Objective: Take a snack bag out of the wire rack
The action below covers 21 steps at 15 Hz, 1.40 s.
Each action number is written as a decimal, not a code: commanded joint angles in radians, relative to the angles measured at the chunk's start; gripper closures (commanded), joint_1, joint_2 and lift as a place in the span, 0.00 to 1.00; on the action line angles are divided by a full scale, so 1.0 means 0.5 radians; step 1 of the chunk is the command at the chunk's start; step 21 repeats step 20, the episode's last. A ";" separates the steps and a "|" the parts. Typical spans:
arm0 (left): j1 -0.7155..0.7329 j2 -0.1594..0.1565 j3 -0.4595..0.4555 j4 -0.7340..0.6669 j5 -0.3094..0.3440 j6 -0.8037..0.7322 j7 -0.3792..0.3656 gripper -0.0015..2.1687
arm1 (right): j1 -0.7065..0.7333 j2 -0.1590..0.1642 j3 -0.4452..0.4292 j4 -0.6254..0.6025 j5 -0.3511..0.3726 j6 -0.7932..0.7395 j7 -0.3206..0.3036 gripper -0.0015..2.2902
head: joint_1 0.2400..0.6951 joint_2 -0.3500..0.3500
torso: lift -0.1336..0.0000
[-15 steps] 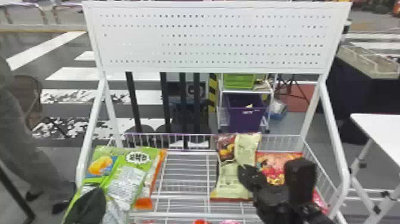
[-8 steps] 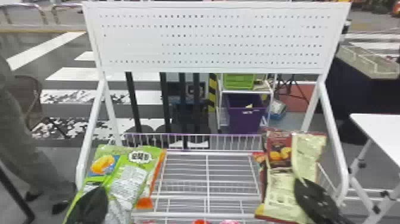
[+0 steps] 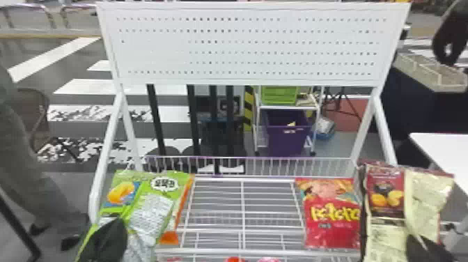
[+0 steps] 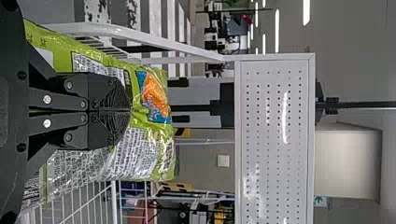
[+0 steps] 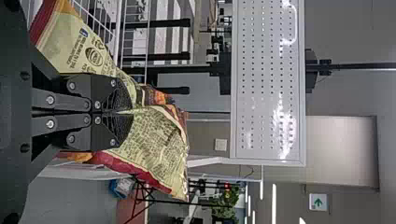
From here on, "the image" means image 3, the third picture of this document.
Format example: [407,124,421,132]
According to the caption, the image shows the white side table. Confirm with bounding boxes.
[408,132,468,197]

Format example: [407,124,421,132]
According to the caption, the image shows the white wire rack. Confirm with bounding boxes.
[87,1,412,262]

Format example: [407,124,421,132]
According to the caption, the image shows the purple crate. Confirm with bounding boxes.
[263,109,313,157]

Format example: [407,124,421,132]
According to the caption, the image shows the dark red cereal bag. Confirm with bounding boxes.
[359,160,455,262]

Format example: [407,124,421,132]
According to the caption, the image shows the green basket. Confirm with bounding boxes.
[260,86,300,106]

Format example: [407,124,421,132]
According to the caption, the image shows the white shelf trolley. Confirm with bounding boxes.
[252,86,325,157]

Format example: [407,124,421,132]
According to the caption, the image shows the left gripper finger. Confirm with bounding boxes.
[78,217,129,262]

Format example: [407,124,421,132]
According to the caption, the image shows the person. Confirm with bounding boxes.
[431,0,468,68]
[0,65,91,253]

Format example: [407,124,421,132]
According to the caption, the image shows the striped post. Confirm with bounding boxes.
[242,86,256,133]

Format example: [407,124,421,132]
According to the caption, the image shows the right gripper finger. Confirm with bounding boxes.
[405,233,428,262]
[425,237,455,262]

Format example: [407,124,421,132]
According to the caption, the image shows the green snack packet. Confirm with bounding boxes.
[99,169,155,217]
[75,171,191,262]

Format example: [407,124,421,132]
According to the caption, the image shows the red snack packet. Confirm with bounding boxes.
[295,177,362,250]

